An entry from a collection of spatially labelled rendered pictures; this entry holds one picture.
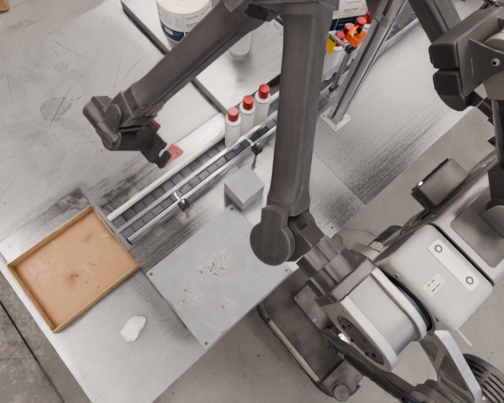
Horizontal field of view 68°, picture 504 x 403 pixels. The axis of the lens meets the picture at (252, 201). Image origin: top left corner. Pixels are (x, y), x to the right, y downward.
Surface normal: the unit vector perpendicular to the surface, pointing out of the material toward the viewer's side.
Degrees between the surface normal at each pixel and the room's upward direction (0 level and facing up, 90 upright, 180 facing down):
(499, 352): 0
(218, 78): 0
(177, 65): 52
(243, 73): 0
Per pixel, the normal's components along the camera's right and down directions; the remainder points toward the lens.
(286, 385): 0.07, -0.32
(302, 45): -0.51, 0.31
